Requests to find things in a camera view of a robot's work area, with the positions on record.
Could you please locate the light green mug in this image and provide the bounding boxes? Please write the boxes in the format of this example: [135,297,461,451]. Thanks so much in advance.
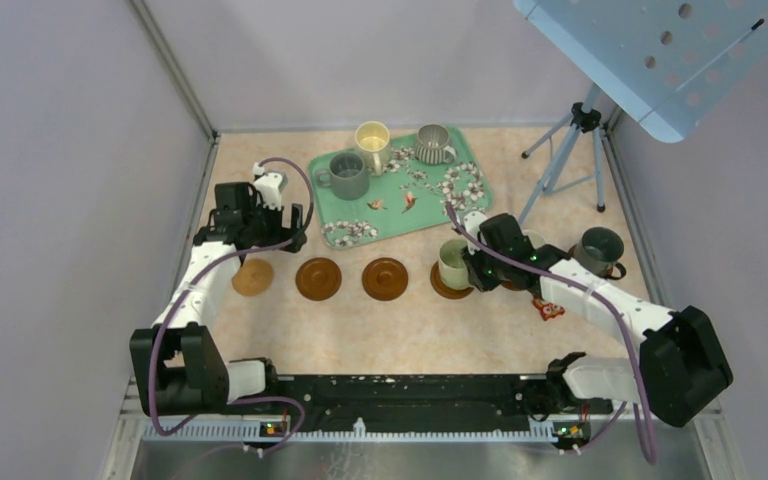
[438,239,471,291]

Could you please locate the dark brown wooden coaster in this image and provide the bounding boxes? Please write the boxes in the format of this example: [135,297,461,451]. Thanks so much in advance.
[429,263,474,300]
[361,257,409,301]
[295,257,342,301]

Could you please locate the light tan wooden coaster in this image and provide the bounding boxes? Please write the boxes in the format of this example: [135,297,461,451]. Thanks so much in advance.
[231,259,275,297]

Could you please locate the dark green mug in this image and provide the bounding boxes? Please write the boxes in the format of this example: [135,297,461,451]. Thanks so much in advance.
[572,226,627,280]

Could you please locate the ribbed grey mug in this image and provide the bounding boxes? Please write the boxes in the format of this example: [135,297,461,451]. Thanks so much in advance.
[414,124,458,165]

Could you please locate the black mug white inside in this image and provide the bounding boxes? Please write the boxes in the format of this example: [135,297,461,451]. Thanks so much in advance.
[522,229,547,249]

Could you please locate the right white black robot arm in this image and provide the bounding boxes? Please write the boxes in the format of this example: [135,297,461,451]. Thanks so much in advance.
[453,211,734,427]

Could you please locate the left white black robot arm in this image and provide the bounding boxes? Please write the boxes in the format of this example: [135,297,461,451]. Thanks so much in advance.
[129,182,312,417]

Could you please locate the red owl picture card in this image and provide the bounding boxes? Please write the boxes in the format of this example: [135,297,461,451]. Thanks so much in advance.
[532,298,566,321]

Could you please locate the plain grey mug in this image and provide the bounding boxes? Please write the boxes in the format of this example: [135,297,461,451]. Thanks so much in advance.
[314,152,370,201]

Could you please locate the green floral serving tray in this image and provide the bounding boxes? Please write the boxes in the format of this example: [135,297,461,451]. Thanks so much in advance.
[308,126,494,249]

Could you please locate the pale yellow mug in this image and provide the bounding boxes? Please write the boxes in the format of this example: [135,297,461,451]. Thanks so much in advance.
[354,121,392,176]

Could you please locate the grey tripod stand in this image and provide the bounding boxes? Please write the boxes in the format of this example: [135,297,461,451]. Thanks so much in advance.
[518,82,606,225]

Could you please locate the light blue perforated panel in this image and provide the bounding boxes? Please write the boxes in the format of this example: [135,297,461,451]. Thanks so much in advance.
[514,0,768,143]

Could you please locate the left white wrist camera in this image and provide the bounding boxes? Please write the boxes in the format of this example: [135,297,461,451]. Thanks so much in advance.
[252,164,288,210]

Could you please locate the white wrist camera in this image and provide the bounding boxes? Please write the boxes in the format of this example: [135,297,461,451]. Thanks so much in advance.
[462,210,488,257]
[252,164,288,210]

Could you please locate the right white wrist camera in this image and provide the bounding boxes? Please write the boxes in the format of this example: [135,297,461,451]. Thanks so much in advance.
[462,210,488,257]

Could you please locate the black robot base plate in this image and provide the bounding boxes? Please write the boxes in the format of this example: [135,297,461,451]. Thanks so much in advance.
[218,373,615,436]

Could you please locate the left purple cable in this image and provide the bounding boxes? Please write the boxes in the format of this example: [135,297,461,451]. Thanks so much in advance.
[147,156,316,460]

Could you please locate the aluminium frame rail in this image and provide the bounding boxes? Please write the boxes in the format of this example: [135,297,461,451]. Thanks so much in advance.
[102,375,748,479]

